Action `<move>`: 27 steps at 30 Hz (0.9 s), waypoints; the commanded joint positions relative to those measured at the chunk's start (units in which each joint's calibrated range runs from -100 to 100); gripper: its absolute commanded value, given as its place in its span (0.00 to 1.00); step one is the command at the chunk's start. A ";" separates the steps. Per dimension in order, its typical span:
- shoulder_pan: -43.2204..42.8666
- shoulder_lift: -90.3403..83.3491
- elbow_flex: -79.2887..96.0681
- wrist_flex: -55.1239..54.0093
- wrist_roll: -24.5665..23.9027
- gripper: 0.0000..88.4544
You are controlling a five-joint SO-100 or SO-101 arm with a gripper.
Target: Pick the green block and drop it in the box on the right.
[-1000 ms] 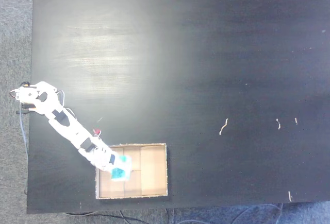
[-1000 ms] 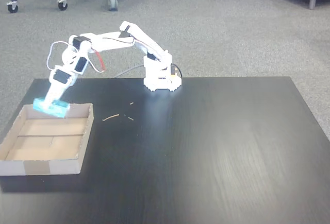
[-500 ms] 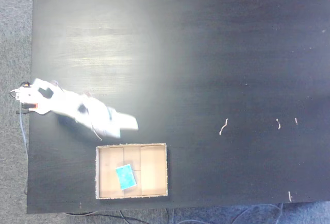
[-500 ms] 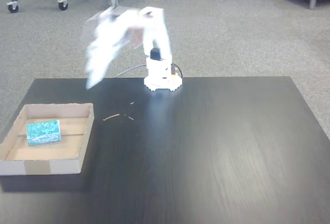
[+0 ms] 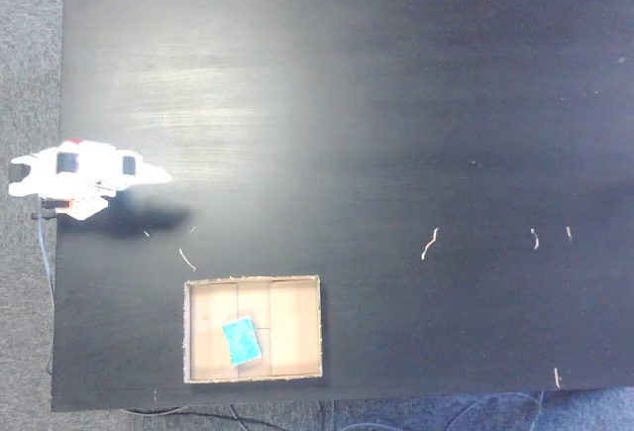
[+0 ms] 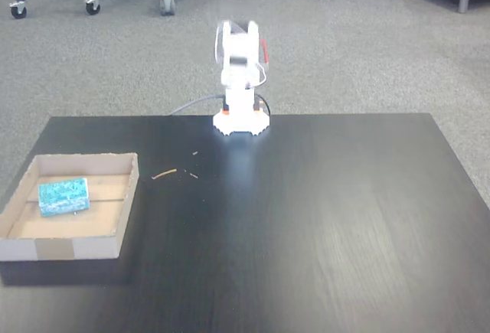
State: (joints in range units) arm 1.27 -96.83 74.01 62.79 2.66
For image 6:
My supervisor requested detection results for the black cable at arm base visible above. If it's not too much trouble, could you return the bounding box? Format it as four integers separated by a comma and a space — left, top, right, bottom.
255, 93, 272, 116

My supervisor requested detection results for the green foam block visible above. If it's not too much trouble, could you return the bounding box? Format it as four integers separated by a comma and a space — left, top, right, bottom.
38, 177, 91, 218

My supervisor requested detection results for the shallow cardboard box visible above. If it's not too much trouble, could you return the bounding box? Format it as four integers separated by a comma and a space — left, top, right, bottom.
0, 152, 140, 263

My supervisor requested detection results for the grey power cable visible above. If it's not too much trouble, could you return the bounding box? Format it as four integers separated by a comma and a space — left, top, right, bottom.
169, 94, 227, 116

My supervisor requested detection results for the long cardboard scrap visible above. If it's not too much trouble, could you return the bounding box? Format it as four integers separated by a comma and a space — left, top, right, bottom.
151, 168, 178, 181

